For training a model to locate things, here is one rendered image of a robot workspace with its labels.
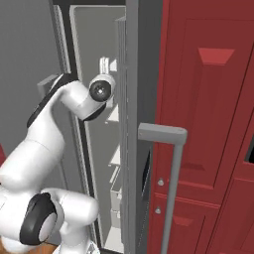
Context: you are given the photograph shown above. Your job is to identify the grey freezer interior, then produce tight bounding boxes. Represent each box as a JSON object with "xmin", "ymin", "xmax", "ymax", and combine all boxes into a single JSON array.
[{"xmin": 49, "ymin": 0, "xmax": 128, "ymax": 254}]

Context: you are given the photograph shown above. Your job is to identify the tall red cupboard door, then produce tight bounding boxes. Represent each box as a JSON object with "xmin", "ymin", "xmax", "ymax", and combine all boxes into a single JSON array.
[{"xmin": 154, "ymin": 0, "xmax": 254, "ymax": 208}]

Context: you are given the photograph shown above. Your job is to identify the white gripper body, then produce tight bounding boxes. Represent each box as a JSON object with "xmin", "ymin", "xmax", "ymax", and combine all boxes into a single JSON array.
[{"xmin": 99, "ymin": 57, "xmax": 111, "ymax": 76}]

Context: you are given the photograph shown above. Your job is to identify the low red cupboard door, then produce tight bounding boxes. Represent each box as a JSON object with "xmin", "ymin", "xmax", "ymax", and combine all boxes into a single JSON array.
[{"xmin": 147, "ymin": 192, "xmax": 223, "ymax": 254}]

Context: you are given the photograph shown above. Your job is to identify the grey fridge door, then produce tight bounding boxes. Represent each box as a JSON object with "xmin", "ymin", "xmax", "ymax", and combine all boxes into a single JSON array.
[{"xmin": 0, "ymin": 0, "xmax": 97, "ymax": 246}]

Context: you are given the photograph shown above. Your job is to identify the white freezer shelf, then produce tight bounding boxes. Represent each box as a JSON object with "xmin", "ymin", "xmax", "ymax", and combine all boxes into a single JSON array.
[
  {"xmin": 104, "ymin": 104, "xmax": 120, "ymax": 125},
  {"xmin": 108, "ymin": 145, "xmax": 122, "ymax": 168},
  {"xmin": 108, "ymin": 59, "xmax": 119, "ymax": 72}
]

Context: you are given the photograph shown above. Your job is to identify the red cupboard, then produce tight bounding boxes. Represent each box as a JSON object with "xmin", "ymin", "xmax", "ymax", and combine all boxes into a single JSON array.
[{"xmin": 0, "ymin": 143, "xmax": 8, "ymax": 167}]

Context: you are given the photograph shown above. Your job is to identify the narrow red cupboard door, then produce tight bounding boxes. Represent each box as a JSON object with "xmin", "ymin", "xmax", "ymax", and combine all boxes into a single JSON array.
[{"xmin": 206, "ymin": 112, "xmax": 254, "ymax": 254}]

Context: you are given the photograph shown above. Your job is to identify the grey freezer door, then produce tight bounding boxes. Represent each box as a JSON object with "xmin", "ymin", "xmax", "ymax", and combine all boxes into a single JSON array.
[{"xmin": 116, "ymin": 0, "xmax": 164, "ymax": 254}]

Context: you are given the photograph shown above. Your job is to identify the grey fridge door handle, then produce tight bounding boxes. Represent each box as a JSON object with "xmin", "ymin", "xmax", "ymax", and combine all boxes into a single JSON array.
[{"xmin": 37, "ymin": 73, "xmax": 63, "ymax": 98}]

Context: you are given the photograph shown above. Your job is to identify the white freezer drawer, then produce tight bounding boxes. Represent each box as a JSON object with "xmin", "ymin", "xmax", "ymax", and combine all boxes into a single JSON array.
[{"xmin": 109, "ymin": 167, "xmax": 123, "ymax": 229}]

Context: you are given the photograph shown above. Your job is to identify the grey freezer door handle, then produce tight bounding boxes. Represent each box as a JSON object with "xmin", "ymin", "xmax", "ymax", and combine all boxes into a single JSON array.
[{"xmin": 137, "ymin": 122, "xmax": 189, "ymax": 254}]

